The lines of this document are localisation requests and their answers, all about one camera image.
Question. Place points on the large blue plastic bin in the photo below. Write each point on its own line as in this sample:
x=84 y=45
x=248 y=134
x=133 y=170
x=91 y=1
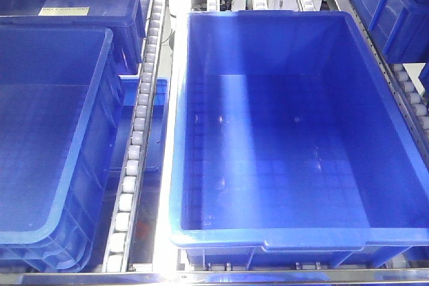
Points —
x=290 y=147

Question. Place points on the lower blue bin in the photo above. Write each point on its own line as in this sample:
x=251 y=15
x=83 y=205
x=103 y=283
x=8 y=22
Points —
x=139 y=119

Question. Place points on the white roller track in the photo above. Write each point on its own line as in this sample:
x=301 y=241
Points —
x=116 y=257

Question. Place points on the left blue plastic bin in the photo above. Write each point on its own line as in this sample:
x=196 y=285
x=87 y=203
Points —
x=61 y=101

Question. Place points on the right blue plastic bin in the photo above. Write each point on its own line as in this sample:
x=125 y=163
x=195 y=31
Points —
x=398 y=28

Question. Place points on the steel shelf divider rail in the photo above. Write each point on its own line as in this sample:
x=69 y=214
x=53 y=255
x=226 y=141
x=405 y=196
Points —
x=165 y=255

